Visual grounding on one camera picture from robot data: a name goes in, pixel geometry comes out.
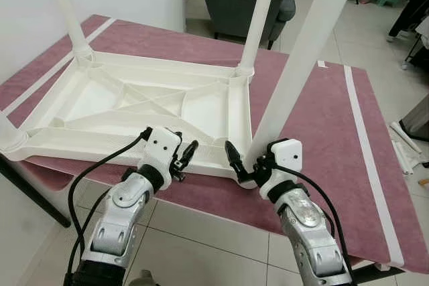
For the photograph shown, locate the grey armchair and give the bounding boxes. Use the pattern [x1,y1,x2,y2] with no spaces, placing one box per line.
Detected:
[198,0,297,49]

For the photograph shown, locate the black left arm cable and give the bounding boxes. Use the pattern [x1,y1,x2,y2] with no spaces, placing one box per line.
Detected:
[66,129,151,280]

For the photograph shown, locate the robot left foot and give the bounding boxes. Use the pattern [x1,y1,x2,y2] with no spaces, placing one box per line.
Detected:
[131,271,162,286]

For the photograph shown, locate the person in black trousers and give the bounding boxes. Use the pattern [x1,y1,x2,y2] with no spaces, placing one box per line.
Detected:
[387,0,429,42]

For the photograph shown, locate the pink table cloth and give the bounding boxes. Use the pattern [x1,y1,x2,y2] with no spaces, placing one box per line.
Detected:
[0,15,429,275]

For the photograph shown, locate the white tape strip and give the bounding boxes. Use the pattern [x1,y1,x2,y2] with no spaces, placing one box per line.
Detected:
[0,18,116,118]
[343,65,406,268]

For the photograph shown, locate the white plastic table leg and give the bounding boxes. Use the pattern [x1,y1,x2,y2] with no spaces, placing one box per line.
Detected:
[44,0,95,66]
[245,0,364,173]
[236,0,281,79]
[0,112,17,153]

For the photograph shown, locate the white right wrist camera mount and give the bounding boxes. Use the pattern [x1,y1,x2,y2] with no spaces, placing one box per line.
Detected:
[258,139,304,200]

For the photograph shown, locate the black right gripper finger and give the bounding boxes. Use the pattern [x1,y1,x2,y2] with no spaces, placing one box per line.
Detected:
[225,140,247,178]

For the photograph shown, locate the steel pedal bin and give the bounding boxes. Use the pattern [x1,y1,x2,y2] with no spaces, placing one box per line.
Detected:
[402,95,429,141]

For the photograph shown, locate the white plastic table top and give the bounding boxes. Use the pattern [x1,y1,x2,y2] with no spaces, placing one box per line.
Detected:
[0,55,259,186]

